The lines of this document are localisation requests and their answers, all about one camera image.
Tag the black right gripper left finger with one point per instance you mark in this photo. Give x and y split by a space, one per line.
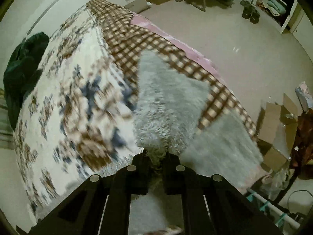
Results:
100 205

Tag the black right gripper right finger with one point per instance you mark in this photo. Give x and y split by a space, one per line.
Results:
211 205

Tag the grey fluffy pants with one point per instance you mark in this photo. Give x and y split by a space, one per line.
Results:
166 117

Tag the floral fleece blanket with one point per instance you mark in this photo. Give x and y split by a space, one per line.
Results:
76 122

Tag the cardboard box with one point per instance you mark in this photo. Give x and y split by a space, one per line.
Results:
276 131

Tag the striped curtain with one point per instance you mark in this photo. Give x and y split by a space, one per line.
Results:
6 132

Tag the dark green jacket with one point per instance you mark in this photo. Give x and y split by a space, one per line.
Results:
22 73

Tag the dark shoes pair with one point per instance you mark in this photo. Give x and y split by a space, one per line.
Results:
249 12

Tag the teal folded clothes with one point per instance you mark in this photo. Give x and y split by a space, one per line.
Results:
278 7

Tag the white open shelf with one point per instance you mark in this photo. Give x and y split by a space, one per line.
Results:
286 14

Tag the white rack rail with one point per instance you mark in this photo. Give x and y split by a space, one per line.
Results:
282 217

